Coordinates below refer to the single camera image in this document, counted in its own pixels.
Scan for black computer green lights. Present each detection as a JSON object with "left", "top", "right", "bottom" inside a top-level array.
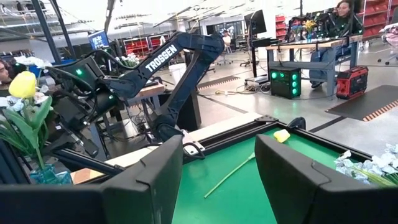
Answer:
[{"left": 269, "top": 67, "right": 302, "bottom": 100}]

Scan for red portable box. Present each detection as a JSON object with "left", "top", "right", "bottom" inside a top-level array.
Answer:
[{"left": 336, "top": 65, "right": 369, "bottom": 101}]

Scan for yellow flowers in vase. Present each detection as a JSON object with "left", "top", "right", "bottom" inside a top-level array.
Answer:
[{"left": 303, "top": 19, "right": 317, "bottom": 44}]

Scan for blue screen monitor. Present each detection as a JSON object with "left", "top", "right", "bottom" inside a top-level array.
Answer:
[{"left": 88, "top": 30, "right": 110, "bottom": 50}]

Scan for red storage shelf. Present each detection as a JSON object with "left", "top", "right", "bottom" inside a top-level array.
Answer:
[{"left": 357, "top": 0, "right": 398, "bottom": 39}]

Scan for black monitor on stand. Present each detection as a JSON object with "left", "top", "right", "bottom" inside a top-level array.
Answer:
[{"left": 244, "top": 9, "right": 268, "bottom": 78}]

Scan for yellow artificial tulip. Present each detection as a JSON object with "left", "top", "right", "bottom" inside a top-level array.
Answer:
[
  {"left": 0, "top": 70, "right": 53, "bottom": 170},
  {"left": 204, "top": 129, "right": 291, "bottom": 198}
]

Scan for white mounting plate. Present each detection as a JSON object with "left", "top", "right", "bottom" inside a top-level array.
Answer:
[{"left": 181, "top": 129, "right": 206, "bottom": 156}]

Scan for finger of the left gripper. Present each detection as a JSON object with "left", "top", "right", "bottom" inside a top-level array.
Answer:
[{"left": 66, "top": 128, "right": 100, "bottom": 157}]

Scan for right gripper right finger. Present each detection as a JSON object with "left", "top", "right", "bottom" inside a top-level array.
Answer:
[{"left": 254, "top": 133, "right": 398, "bottom": 224}]

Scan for black floor mat striped edge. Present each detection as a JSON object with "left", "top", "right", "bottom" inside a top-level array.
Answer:
[
  {"left": 197, "top": 75, "right": 241, "bottom": 91},
  {"left": 325, "top": 84, "right": 398, "bottom": 123}
]

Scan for black frame clamp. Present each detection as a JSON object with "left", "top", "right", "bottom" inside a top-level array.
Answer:
[{"left": 287, "top": 116, "right": 307, "bottom": 131}]

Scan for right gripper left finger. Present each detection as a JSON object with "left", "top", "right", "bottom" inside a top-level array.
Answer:
[{"left": 0, "top": 134, "right": 184, "bottom": 224}]

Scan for white plastic bin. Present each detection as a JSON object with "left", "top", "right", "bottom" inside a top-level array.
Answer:
[{"left": 169, "top": 63, "right": 188, "bottom": 85}]

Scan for teal glass vase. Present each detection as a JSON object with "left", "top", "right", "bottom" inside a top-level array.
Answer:
[{"left": 29, "top": 164, "right": 74, "bottom": 185}]

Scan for person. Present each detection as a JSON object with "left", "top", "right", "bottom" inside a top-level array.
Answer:
[
  {"left": 221, "top": 29, "right": 233, "bottom": 49},
  {"left": 0, "top": 58, "right": 20, "bottom": 98},
  {"left": 309, "top": 0, "right": 365, "bottom": 88}
]

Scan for black table frame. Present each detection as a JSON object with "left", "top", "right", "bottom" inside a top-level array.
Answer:
[{"left": 51, "top": 114, "right": 374, "bottom": 184}]

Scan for red bin rack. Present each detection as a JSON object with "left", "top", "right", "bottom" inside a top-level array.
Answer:
[{"left": 123, "top": 34, "right": 175, "bottom": 57}]

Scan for wooden top workbench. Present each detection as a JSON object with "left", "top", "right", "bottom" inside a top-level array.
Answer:
[{"left": 266, "top": 34, "right": 364, "bottom": 98}]

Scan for green table mat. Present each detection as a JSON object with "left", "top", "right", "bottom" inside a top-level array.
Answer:
[{"left": 172, "top": 126, "right": 371, "bottom": 224}]

